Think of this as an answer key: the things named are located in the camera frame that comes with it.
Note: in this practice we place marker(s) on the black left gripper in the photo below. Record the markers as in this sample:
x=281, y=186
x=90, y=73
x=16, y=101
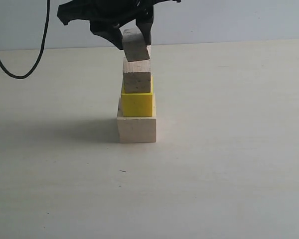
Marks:
x=106, y=16

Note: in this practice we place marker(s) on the small wooden cube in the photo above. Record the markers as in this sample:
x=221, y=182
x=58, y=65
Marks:
x=134, y=45

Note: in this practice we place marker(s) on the yellow cube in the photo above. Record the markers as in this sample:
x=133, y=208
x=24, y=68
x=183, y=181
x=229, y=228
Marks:
x=138, y=104

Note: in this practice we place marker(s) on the medium wooden cube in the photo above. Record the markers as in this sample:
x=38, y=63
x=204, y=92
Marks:
x=137, y=76

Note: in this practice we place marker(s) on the large pale wooden cube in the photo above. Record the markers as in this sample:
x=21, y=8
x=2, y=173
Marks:
x=136, y=129

